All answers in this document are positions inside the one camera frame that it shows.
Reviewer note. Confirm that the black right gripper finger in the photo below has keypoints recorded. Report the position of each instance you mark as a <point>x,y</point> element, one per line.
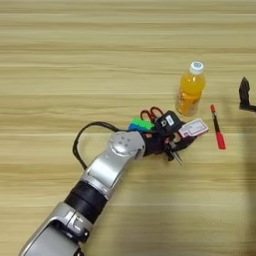
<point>244,90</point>

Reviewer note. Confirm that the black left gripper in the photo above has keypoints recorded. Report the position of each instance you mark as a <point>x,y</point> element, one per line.
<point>154,145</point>

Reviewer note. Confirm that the red white card box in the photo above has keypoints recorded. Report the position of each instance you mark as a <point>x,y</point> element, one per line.
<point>193,128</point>

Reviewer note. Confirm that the colourful puzzle cube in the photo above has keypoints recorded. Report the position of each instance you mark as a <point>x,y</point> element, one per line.
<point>141,124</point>

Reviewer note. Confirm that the orange juice bottle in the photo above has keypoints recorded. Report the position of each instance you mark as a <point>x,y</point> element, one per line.
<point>190,93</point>

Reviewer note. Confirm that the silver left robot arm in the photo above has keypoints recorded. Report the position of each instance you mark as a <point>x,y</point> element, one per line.
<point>110,166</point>

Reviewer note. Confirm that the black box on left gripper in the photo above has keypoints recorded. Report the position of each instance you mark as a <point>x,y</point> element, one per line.
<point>168,122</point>

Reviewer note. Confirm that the red black marker pen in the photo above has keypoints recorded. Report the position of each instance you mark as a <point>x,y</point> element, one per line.
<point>220,141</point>

